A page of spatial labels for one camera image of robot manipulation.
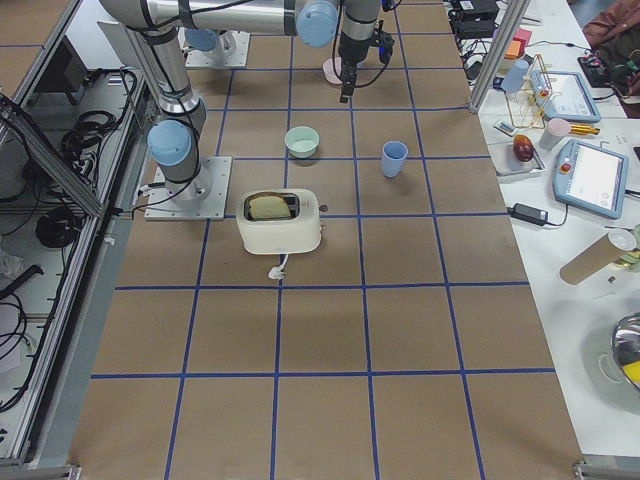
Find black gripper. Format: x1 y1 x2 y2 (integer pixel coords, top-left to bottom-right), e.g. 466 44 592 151
338 0 394 104

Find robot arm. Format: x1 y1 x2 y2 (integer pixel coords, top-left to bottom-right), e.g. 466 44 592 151
101 1 399 124

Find pink bowl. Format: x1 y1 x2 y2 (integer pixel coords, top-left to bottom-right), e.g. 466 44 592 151
322 57 341 85

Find mint green bowl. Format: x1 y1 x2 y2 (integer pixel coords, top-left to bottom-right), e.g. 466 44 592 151
284 126 320 159

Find bread slice in toaster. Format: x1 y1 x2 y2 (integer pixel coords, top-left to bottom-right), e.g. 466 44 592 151
248 194 291 220

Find cream white toaster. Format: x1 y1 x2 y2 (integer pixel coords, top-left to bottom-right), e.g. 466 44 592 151
236 189 322 255

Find light blue cup on desk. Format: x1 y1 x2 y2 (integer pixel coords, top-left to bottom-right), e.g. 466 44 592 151
501 60 529 94

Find metal tray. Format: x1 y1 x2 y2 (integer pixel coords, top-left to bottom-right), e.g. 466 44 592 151
488 142 546 181

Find red apple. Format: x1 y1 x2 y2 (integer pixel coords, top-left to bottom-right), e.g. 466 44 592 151
512 134 535 162

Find teach pendant tablet far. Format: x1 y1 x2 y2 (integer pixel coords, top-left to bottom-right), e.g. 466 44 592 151
530 70 601 124

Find teach pendant tablet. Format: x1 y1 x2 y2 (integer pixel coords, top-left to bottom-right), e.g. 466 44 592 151
530 70 601 124
552 140 629 219

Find black power adapter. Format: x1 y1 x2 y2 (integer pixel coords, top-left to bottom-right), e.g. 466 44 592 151
507 203 548 226

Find teach pendant tablet near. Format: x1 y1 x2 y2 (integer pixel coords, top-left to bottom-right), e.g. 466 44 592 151
552 140 629 219

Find cardboard tube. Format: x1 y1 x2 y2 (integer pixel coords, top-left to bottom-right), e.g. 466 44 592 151
559 229 637 285

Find steel mixing bowl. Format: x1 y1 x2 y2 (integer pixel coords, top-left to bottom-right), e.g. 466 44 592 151
598 312 639 391

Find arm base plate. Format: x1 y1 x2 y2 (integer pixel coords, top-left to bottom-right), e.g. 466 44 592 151
144 156 233 221
183 29 250 70

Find gold wire rack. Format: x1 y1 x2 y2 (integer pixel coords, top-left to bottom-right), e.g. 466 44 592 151
505 54 551 130

